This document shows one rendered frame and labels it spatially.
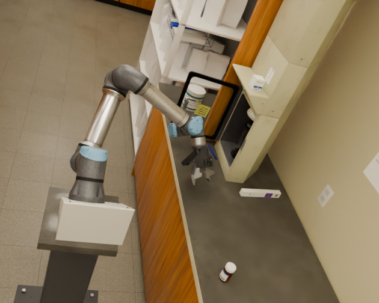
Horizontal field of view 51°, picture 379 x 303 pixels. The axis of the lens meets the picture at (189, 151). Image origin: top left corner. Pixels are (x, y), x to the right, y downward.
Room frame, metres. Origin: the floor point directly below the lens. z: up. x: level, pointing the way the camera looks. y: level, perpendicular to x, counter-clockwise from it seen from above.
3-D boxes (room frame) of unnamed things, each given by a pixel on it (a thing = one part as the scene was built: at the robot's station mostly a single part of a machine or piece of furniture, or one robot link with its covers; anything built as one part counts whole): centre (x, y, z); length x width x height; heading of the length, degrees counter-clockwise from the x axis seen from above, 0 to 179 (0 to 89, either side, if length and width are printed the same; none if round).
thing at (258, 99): (1.97, -0.14, 1.46); 0.32 x 0.11 x 0.10; 24
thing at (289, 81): (2.04, -0.31, 1.33); 0.32 x 0.25 x 0.77; 24
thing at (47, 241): (1.18, 0.32, 0.92); 0.32 x 0.32 x 0.04; 21
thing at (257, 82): (1.90, -0.17, 1.54); 0.05 x 0.05 x 0.06; 28
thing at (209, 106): (2.09, 0.03, 1.19); 0.30 x 0.01 x 0.40; 104
